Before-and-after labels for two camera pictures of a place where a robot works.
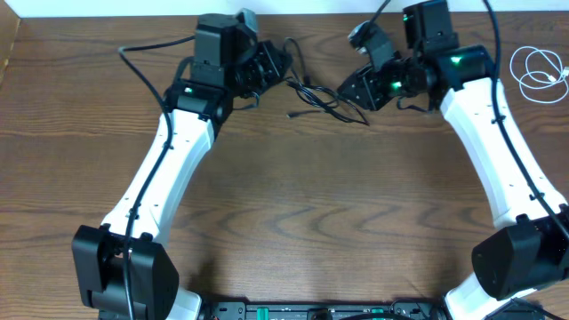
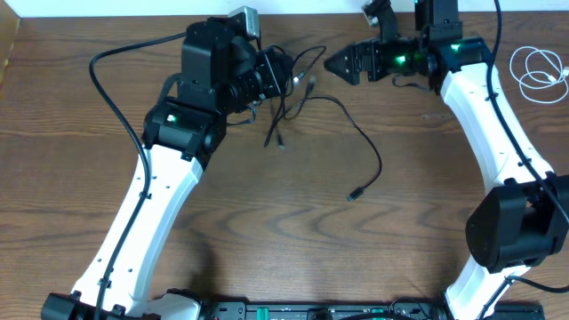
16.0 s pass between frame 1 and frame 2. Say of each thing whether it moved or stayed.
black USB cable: moved
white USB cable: stayed
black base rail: stayed
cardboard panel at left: stayed
